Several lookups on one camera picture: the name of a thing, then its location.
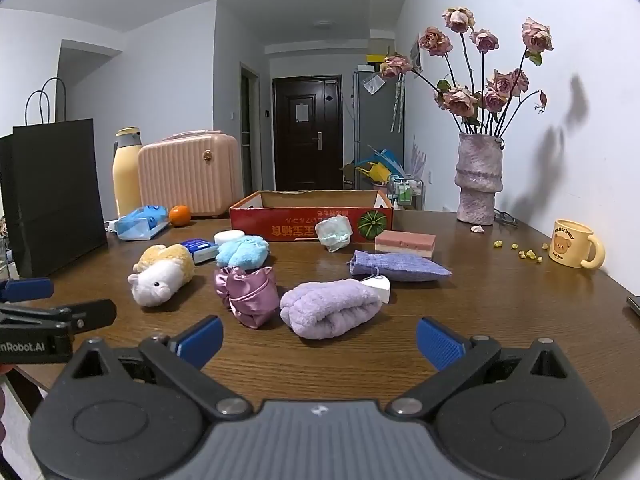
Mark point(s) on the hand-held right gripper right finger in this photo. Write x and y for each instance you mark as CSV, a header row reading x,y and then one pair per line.
x,y
437,342

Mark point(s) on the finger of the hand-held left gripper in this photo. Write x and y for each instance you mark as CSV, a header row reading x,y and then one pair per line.
x,y
30,289
75,314

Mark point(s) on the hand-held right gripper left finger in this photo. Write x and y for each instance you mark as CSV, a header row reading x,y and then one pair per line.
x,y
202,341

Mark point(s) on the pink satin pouch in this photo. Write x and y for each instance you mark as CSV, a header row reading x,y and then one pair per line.
x,y
247,297

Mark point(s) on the yellow white hamster plush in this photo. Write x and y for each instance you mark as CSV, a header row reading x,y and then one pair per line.
x,y
160,275

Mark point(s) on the purple woven pouch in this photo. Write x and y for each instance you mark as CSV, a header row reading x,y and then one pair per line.
x,y
395,265

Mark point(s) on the blue plush toy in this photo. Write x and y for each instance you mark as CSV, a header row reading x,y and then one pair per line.
x,y
242,252

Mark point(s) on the white round foam block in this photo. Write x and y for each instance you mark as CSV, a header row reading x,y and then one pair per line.
x,y
229,236

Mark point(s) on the purple towel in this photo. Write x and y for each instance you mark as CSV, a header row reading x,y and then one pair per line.
x,y
325,307

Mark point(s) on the red cardboard box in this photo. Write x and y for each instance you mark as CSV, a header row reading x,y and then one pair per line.
x,y
290,225

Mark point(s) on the small white sponge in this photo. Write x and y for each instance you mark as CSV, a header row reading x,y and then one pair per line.
x,y
381,287

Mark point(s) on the small blue tissue packet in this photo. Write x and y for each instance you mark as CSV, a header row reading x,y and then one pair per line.
x,y
199,250

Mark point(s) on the pink layered sponge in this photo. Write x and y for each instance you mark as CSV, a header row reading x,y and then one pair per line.
x,y
405,242

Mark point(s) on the black paper bag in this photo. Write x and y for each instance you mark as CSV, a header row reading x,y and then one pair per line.
x,y
50,185

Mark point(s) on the blue wet wipes pack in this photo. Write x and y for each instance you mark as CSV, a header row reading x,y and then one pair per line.
x,y
137,220

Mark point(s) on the scattered yellow flower buds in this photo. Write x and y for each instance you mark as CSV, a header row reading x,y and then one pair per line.
x,y
524,254

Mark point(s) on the orange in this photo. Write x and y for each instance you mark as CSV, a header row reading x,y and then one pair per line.
x,y
180,215

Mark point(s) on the black eyeglasses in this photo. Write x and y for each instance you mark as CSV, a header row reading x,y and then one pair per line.
x,y
507,219

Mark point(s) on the yellow thermos bottle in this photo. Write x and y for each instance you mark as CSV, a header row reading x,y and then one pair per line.
x,y
125,175

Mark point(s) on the clear iridescent wrapped item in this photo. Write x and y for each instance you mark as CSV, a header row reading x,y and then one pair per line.
x,y
334,232

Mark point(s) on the yellow bear mug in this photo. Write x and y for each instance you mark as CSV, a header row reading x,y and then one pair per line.
x,y
570,245

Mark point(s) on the pink ribbed suitcase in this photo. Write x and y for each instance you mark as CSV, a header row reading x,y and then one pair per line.
x,y
190,175

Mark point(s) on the purple textured vase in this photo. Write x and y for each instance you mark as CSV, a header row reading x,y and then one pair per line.
x,y
477,180

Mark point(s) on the purple feather decoration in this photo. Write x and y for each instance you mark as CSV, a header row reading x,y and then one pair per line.
x,y
417,157

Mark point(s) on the brown floor carton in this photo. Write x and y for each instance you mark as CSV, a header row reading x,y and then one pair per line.
x,y
349,175

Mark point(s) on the blue plastic rack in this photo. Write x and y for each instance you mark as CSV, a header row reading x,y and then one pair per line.
x,y
390,157

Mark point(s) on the black phone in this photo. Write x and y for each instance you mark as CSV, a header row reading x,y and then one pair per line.
x,y
635,305

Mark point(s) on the dark entrance door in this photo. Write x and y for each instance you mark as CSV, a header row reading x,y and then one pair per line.
x,y
307,160

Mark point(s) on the dark open doorway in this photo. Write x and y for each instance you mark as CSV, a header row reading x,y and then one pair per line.
x,y
250,135

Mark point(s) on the grey refrigerator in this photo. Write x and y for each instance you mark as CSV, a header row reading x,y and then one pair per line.
x,y
372,125

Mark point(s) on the white folded umbrella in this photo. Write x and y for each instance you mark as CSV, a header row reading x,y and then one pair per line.
x,y
397,105

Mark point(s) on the bouquet of dried roses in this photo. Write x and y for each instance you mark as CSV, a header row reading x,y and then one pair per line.
x,y
460,100

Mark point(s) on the paper notice on door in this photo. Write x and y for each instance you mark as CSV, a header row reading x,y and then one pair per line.
x,y
302,112

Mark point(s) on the clear plastic bag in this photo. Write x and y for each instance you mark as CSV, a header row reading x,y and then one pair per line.
x,y
373,84

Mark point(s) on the white electrical panel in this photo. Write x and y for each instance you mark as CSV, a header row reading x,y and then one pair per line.
x,y
415,57

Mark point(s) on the yellow black box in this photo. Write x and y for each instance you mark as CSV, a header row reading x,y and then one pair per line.
x,y
380,58

